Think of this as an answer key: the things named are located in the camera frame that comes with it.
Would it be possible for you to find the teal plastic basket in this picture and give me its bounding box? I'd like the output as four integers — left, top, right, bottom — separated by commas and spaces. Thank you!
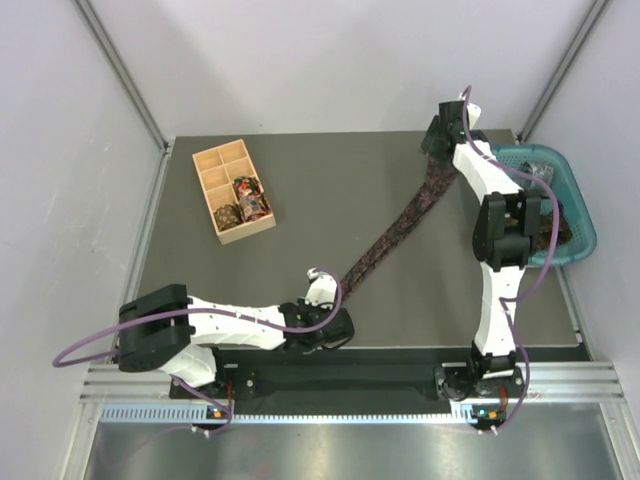
491, 144, 597, 267

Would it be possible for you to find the colourful rolled tie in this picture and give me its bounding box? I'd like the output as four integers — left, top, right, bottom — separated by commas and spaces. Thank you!
233, 176, 271, 222

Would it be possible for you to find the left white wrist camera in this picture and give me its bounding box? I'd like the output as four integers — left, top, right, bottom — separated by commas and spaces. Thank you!
304, 268, 338, 308

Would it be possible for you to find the slotted cable duct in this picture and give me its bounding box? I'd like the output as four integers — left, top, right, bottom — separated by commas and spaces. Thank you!
99, 403, 506, 426

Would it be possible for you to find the purple cable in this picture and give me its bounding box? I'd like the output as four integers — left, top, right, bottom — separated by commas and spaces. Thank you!
52, 267, 345, 431
458, 85, 561, 436

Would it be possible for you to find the left aluminium frame post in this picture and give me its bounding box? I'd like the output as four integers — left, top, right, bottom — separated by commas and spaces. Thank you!
71, 0, 169, 152

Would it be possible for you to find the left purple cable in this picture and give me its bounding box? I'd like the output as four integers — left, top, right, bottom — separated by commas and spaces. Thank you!
52, 267, 345, 431

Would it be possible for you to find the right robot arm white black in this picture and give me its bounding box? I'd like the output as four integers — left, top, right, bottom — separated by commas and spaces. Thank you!
421, 99, 541, 401

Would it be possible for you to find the aluminium frame post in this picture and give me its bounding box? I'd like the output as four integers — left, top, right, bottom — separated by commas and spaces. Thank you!
515, 0, 612, 143
71, 0, 169, 152

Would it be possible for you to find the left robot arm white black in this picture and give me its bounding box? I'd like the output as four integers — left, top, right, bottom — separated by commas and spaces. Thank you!
118, 284, 355, 397

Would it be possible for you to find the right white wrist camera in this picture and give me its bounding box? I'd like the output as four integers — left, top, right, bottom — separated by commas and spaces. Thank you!
458, 92, 482, 130

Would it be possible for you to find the brown patterned rolled tie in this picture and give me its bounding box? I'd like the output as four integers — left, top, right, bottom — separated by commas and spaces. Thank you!
213, 203, 243, 232

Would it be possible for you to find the wooden compartment box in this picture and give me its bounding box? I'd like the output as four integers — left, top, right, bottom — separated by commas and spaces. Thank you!
192, 139, 276, 245

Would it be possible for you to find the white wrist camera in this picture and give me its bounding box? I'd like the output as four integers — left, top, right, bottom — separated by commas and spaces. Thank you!
458, 92, 482, 130
304, 268, 338, 308

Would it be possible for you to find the dark purple patterned tie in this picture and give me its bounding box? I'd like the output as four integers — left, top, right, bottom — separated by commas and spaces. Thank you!
340, 157, 457, 301

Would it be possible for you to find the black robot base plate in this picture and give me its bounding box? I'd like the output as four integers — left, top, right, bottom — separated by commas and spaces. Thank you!
198, 348, 523, 416

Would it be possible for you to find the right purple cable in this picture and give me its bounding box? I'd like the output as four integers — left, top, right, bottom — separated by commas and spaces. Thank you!
458, 85, 561, 436

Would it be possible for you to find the right aluminium frame post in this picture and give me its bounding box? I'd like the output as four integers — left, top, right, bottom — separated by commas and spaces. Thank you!
515, 0, 612, 143

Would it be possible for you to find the grey patterned tie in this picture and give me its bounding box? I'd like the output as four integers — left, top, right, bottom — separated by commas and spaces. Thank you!
520, 161, 555, 189

